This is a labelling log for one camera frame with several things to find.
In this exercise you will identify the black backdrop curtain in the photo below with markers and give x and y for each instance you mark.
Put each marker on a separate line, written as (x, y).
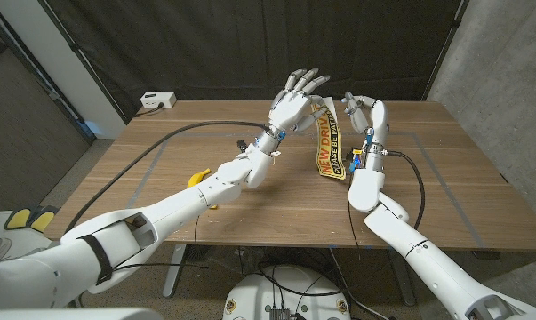
(205, 44)

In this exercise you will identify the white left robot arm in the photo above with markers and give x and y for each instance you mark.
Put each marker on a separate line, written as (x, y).
(183, 204)

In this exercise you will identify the yellow black slipper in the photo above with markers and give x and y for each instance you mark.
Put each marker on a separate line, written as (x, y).
(44, 218)
(18, 218)

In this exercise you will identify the black backdrop stand pole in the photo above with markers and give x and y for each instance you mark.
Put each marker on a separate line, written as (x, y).
(83, 62)
(447, 44)

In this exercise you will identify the grey table leg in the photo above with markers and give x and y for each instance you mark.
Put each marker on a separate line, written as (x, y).
(403, 280)
(174, 271)

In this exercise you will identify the yellow toy banana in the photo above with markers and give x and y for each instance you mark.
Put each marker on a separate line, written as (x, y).
(196, 178)

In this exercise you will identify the yellow new driver bumper sticker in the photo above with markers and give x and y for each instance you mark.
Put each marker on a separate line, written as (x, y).
(327, 155)

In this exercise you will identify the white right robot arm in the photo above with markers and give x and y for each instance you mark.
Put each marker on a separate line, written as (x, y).
(405, 235)

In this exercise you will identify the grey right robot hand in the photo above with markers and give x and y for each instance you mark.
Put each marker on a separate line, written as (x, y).
(378, 120)

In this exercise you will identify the white power box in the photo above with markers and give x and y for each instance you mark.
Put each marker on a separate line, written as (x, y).
(158, 100)

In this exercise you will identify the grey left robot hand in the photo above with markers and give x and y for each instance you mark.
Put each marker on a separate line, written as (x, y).
(292, 109)

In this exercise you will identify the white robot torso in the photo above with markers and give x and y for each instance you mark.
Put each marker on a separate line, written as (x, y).
(290, 289)

